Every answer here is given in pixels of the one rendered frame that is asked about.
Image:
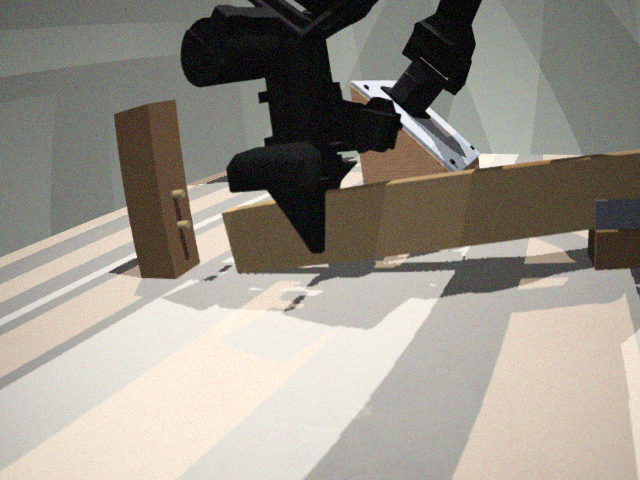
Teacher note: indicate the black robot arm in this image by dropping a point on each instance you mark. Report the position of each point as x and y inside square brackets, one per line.
[273, 39]

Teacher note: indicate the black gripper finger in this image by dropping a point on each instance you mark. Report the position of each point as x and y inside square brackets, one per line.
[343, 170]
[305, 209]

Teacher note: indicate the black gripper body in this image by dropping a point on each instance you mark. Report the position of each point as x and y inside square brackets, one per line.
[288, 160]

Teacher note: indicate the long wooden rail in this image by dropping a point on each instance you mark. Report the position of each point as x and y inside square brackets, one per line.
[438, 212]

